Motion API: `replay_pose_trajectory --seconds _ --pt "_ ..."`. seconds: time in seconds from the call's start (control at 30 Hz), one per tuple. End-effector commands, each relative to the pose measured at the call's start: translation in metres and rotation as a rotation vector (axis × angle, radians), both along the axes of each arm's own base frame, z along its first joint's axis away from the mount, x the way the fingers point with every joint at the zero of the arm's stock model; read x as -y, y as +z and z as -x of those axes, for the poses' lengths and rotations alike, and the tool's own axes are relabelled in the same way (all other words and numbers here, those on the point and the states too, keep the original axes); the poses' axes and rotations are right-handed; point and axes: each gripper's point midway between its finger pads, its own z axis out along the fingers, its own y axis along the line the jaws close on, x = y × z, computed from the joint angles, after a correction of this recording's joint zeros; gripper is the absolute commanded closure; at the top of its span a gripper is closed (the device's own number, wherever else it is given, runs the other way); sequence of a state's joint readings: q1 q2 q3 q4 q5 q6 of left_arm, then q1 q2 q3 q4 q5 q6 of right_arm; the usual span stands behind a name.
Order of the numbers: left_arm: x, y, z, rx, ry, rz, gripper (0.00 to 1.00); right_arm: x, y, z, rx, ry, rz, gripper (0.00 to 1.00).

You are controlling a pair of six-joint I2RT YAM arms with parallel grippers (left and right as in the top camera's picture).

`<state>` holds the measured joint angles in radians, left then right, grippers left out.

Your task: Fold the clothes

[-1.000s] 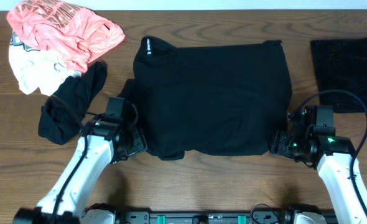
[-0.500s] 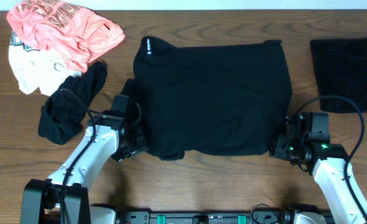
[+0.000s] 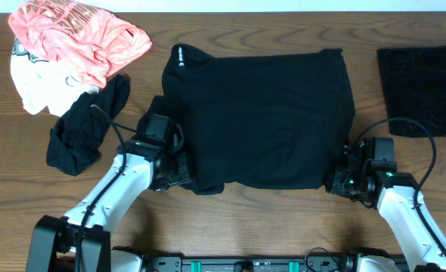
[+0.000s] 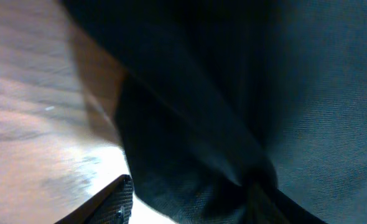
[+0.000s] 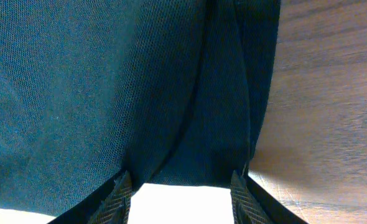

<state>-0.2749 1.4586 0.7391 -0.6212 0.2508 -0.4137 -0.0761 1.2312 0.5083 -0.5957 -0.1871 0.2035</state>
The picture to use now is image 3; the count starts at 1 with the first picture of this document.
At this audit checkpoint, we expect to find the black t-shirt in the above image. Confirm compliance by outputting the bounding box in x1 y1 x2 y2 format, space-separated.
149 44 355 195

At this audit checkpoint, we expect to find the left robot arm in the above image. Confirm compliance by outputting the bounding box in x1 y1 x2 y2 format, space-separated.
26 114 192 271

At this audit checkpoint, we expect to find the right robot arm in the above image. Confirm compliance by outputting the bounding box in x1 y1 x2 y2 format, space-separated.
324 137 446 271

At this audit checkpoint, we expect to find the black fabric storage container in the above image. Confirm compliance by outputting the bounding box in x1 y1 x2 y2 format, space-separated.
377 46 446 137

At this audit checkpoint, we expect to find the white printed shirt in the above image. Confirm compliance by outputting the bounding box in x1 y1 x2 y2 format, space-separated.
11 40 99 117

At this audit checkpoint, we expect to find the coral pink printed shirt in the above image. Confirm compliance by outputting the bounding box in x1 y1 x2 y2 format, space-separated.
8 0 153 88

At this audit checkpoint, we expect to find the right black cable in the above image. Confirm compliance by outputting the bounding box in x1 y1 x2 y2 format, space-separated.
353 116 446 272

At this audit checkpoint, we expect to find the black cable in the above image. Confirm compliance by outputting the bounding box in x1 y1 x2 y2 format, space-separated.
353 116 446 272
73 104 139 272

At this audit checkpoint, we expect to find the left black cable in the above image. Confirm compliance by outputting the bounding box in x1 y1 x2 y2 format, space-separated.
73 104 139 272

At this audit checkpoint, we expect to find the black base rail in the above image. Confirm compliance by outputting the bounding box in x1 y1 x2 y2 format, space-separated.
103 247 411 272

